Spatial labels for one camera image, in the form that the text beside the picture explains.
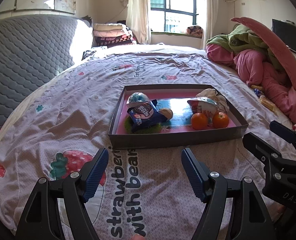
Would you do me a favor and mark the pink quilt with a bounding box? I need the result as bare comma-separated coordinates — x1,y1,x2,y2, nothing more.
205,44,296,123

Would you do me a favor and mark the window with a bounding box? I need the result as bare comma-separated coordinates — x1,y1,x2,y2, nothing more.
149,0,207,34

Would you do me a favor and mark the large yellow snack packet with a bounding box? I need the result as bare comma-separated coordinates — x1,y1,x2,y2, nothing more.
259,96,274,110

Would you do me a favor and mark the red patterned pillow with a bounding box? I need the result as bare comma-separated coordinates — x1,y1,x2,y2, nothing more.
187,25,203,37

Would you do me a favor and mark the cream drawstring pouch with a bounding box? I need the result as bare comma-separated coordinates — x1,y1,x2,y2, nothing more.
195,88,230,114

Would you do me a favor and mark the shallow grey cardboard box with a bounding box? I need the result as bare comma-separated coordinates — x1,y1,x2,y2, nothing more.
108,84,249,150

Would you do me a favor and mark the dark patterned folded blanket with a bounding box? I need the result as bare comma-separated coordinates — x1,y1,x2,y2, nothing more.
94,35,136,47

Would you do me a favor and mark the tan round fruit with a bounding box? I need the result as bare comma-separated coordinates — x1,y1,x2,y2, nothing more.
159,108,174,122

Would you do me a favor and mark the cream folded blanket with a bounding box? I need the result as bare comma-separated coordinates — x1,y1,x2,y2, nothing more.
93,23,127,32

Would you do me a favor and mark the cream curtain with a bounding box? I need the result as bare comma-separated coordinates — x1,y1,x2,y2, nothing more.
126,0,152,45
202,0,223,50

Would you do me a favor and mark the small blue white toy ball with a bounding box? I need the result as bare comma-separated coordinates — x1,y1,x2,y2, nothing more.
127,92,148,107

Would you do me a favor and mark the pink folded blanket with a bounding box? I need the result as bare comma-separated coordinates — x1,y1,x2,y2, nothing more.
93,29,131,39

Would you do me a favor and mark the grey quilted headboard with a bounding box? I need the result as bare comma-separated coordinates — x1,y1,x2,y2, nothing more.
0,14,93,145

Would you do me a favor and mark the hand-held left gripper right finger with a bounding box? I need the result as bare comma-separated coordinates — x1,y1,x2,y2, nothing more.
181,147,276,240

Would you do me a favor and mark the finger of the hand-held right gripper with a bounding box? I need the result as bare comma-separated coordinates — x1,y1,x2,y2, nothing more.
269,120,296,156
242,132,282,167

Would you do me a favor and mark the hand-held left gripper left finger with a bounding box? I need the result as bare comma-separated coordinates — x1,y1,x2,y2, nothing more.
16,147,110,240

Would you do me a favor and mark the green fuzzy ring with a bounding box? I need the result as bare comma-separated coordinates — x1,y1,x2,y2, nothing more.
124,119,162,134

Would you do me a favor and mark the dark cloth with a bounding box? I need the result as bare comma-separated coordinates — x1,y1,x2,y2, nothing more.
78,16,93,27

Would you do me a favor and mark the dark blue cookie packet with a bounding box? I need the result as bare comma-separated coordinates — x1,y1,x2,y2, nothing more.
127,100,169,133

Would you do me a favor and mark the green blanket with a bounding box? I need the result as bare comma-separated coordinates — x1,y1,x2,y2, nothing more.
205,24,288,70

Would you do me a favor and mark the black wall television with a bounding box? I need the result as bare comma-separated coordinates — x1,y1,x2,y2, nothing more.
272,19,296,56

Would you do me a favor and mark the long pink cushion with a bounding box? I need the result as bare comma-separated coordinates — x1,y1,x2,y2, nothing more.
230,17,296,98

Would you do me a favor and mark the black patterned cloth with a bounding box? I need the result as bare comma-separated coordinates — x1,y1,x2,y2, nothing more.
82,50,106,60

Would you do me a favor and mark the large toy egg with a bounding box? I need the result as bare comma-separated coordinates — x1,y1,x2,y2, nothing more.
187,96,218,119

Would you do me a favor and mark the orange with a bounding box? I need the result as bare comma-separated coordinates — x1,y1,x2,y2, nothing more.
191,112,210,130
212,112,229,129

